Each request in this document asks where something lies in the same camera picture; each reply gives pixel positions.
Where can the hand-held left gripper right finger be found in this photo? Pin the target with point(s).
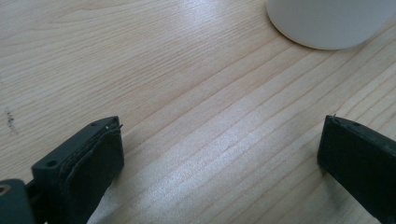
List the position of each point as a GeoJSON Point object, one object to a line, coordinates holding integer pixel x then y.
{"type": "Point", "coordinates": [361, 161]}

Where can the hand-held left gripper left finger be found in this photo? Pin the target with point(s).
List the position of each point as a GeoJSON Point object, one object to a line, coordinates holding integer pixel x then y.
{"type": "Point", "coordinates": [84, 168]}

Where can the white round container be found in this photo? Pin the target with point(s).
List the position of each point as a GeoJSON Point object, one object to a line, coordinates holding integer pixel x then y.
{"type": "Point", "coordinates": [330, 21]}

